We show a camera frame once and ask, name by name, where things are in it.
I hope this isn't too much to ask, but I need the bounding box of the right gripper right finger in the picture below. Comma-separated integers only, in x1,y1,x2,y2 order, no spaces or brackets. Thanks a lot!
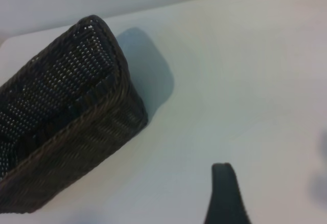
221,162,253,224

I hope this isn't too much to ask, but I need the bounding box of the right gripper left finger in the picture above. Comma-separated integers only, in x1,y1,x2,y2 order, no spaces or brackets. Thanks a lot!
201,163,228,224

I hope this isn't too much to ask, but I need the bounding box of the dark brown woven basket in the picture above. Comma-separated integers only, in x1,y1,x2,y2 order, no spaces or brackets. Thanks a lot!
0,14,149,214

